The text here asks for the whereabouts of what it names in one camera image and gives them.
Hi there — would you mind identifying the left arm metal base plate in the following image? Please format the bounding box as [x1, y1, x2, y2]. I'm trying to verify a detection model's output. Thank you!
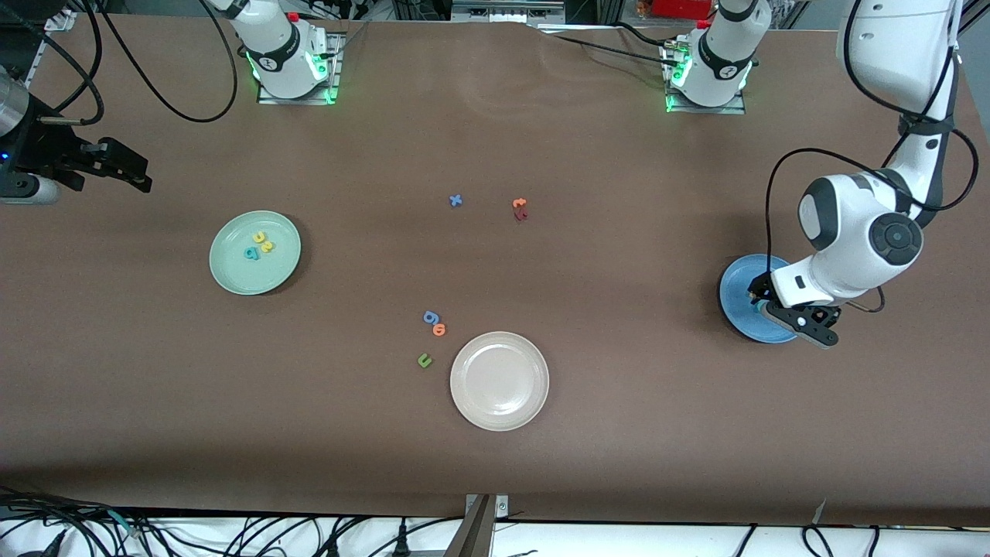
[664, 39, 747, 115]

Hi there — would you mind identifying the brown table cover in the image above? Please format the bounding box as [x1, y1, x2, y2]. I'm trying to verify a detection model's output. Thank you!
[0, 14, 990, 528]

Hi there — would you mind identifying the black base cable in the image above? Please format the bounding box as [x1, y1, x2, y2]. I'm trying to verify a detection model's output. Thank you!
[611, 22, 681, 51]
[541, 31, 685, 70]

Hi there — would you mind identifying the red box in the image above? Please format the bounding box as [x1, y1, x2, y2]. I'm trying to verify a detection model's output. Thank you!
[652, 0, 714, 20]

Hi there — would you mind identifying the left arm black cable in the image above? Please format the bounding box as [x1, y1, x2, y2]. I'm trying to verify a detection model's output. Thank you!
[764, 15, 981, 314]

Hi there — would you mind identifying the black equipment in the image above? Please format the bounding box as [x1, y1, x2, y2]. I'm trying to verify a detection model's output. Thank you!
[392, 0, 452, 22]

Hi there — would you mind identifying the blue plate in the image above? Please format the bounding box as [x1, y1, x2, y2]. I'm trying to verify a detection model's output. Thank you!
[719, 254, 799, 344]

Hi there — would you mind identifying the aluminium frame post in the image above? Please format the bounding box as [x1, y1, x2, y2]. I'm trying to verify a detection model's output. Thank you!
[445, 495, 496, 557]

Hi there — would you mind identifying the beige plate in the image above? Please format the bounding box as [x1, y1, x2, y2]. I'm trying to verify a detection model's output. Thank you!
[449, 331, 551, 432]

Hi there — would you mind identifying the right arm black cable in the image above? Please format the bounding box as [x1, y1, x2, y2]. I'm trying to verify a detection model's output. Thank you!
[15, 0, 239, 125]

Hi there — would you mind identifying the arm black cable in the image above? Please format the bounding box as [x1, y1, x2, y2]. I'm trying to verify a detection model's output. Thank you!
[15, 0, 239, 125]
[764, 15, 981, 314]

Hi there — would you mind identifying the grey electronics box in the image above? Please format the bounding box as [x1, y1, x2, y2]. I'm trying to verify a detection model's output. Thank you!
[451, 0, 566, 24]

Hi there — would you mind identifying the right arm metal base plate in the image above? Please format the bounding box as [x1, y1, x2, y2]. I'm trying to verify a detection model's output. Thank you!
[257, 32, 341, 105]

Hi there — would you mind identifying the light green plate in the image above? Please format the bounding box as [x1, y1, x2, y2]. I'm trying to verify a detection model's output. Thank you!
[209, 210, 302, 296]

